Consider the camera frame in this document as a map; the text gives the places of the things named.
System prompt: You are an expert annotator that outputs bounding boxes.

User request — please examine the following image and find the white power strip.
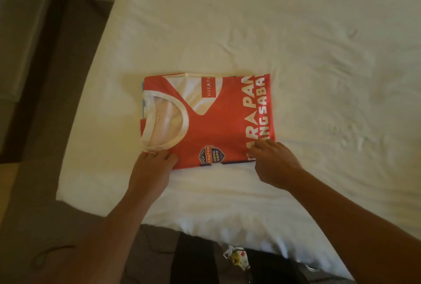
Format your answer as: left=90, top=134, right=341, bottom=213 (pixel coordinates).
left=224, top=245, right=251, bottom=272

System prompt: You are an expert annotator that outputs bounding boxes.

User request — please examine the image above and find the person's right forearm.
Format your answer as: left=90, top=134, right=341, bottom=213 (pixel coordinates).
left=288, top=172, right=421, bottom=284

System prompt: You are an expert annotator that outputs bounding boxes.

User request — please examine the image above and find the white bed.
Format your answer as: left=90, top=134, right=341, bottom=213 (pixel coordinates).
left=56, top=0, right=421, bottom=280

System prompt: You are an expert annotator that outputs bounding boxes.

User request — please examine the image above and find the person's right leg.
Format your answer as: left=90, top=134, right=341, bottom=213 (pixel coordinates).
left=249, top=249, right=311, bottom=284

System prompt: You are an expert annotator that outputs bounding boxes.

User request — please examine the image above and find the person's right hand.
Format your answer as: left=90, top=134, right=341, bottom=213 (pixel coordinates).
left=246, top=138, right=307, bottom=191

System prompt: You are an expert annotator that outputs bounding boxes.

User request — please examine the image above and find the person's left forearm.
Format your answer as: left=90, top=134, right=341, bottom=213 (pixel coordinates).
left=39, top=192, right=157, bottom=284

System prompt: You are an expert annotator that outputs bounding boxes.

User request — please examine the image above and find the person's left leg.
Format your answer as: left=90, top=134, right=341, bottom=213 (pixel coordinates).
left=170, top=231, right=221, bottom=284

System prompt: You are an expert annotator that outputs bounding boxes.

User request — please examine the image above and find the red blue white jersey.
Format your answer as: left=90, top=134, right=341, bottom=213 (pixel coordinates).
left=140, top=72, right=277, bottom=170

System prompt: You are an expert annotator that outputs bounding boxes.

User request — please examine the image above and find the person's left hand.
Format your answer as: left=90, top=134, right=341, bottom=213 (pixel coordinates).
left=127, top=149, right=180, bottom=204

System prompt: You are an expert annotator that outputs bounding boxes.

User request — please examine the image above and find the person's leg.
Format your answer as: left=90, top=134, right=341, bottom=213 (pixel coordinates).
left=170, top=231, right=221, bottom=284
left=249, top=249, right=311, bottom=284

